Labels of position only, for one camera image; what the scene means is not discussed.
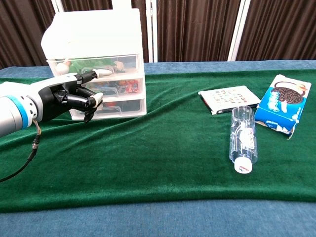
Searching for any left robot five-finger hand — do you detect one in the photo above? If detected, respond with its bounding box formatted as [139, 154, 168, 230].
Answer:
[29, 69, 113, 124]

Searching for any clear plastic drawer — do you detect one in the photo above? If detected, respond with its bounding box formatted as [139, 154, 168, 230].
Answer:
[80, 78, 145, 100]
[46, 54, 145, 76]
[69, 98, 147, 121]

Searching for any white plastic drawer cabinet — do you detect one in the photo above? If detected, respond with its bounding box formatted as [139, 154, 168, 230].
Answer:
[40, 8, 148, 121]

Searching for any white round object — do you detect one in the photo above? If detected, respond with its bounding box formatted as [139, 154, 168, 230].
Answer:
[55, 62, 71, 75]

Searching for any green packet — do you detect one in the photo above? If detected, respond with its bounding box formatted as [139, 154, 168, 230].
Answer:
[70, 58, 117, 74]

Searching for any red toy packet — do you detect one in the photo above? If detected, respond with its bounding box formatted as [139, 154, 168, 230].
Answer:
[118, 79, 140, 94]

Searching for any green velvet cloth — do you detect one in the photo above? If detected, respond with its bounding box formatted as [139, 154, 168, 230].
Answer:
[0, 69, 316, 214]

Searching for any blue table cover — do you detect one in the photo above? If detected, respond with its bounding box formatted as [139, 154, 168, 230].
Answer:
[0, 60, 316, 237]

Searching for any white patterned tissue pack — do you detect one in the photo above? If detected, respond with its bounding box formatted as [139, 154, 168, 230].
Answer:
[198, 85, 262, 116]

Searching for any clear plastic water bottle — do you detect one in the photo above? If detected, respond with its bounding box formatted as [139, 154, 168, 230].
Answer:
[229, 105, 259, 174]

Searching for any blue Oreo cookie box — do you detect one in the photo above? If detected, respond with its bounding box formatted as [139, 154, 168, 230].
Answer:
[254, 74, 312, 140]

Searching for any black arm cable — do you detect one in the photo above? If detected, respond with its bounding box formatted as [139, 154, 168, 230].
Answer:
[0, 119, 41, 183]

